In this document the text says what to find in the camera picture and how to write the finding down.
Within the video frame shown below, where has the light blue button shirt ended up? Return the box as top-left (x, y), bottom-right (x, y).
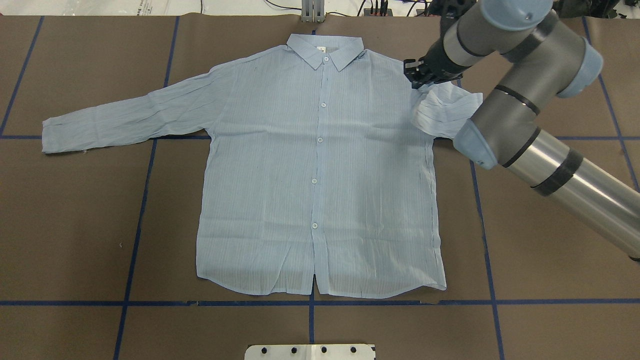
top-left (42, 34), bottom-right (483, 299)

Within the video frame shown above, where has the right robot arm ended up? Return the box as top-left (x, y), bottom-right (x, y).
top-left (403, 0), bottom-right (640, 262)

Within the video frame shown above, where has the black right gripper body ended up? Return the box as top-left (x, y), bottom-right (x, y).
top-left (403, 48), bottom-right (463, 89)

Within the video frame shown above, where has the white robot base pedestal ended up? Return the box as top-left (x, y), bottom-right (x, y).
top-left (244, 343), bottom-right (377, 360)

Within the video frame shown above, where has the aluminium frame post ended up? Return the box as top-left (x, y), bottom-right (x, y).
top-left (301, 0), bottom-right (326, 23)

